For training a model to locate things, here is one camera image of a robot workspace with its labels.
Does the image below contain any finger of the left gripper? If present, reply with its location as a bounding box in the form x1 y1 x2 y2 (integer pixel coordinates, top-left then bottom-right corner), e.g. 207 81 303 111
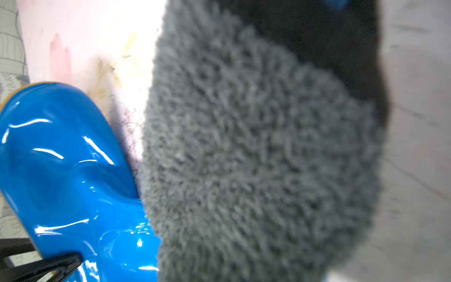
1 238 82 282

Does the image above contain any blue rubber boot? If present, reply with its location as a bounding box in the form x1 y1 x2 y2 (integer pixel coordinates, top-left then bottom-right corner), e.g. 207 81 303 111
1 82 160 282

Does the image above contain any grey microfibre cloth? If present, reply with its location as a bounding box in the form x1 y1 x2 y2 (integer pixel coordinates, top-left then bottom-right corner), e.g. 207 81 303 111
140 1 389 282

